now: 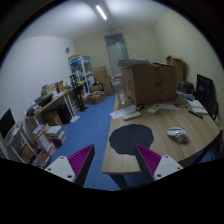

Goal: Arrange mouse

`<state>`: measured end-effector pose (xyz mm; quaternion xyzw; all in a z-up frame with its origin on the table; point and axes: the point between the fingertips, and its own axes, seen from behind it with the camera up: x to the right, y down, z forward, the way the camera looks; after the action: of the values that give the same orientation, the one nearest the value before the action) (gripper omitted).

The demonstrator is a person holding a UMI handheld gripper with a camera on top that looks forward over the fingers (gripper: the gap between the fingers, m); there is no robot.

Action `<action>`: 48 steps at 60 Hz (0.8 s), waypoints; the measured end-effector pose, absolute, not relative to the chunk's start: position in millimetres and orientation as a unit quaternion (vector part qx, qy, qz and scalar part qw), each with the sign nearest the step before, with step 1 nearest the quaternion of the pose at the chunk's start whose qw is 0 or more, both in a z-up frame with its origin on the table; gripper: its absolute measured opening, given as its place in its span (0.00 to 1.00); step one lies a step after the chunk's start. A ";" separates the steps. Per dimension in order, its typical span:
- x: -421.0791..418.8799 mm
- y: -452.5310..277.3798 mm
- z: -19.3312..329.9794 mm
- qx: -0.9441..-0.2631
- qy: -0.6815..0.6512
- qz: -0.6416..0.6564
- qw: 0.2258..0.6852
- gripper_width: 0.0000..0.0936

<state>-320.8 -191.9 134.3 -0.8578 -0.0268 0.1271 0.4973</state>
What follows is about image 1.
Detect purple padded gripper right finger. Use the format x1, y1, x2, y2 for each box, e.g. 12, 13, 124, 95
135, 145, 182, 184

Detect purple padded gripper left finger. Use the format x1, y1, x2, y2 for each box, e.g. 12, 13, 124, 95
45, 144, 95, 186

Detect grey computer mouse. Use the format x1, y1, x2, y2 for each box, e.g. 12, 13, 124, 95
167, 127, 189, 143

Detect dark round mouse pad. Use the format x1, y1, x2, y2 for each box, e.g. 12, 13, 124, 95
109, 124, 154, 155

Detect stack of books on floor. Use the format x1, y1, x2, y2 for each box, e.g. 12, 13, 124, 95
46, 126, 66, 147

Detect white remote control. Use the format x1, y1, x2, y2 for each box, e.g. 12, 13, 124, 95
123, 111, 141, 121

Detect white calculator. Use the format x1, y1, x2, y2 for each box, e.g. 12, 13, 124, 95
147, 104, 160, 114

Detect wooden side desk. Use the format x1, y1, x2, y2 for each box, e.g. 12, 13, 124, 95
25, 91, 75, 133

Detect white paper sheet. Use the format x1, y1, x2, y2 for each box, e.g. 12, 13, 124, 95
110, 105, 136, 119

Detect black pen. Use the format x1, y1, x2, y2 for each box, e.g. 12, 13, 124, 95
188, 110, 203, 119

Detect white notebook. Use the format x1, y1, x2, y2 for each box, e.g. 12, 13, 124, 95
188, 100, 207, 115

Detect wooden crate on floor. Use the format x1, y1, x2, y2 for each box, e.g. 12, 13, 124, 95
87, 91, 106, 105

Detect black monitor on left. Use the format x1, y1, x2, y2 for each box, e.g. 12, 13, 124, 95
0, 109, 15, 139

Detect black monitor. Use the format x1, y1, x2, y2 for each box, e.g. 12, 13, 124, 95
196, 74, 214, 114
0, 109, 15, 139

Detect large cardboard box on table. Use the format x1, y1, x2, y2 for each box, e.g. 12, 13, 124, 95
121, 65, 177, 105

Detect black monitor on right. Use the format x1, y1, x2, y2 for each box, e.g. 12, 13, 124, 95
196, 74, 214, 114

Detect stacked cardboard boxes by door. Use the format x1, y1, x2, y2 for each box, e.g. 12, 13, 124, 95
93, 66, 115, 96

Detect blue white display cabinet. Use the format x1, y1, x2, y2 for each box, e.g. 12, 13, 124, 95
68, 55, 95, 93

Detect cardboard box behind right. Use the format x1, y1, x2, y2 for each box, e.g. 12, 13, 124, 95
166, 55, 184, 81

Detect door with window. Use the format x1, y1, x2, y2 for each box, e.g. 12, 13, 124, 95
105, 33, 129, 74

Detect ceiling light tube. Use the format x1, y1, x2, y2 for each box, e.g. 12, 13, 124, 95
96, 5, 107, 21

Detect round wall clock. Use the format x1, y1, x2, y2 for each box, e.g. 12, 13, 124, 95
65, 47, 70, 54

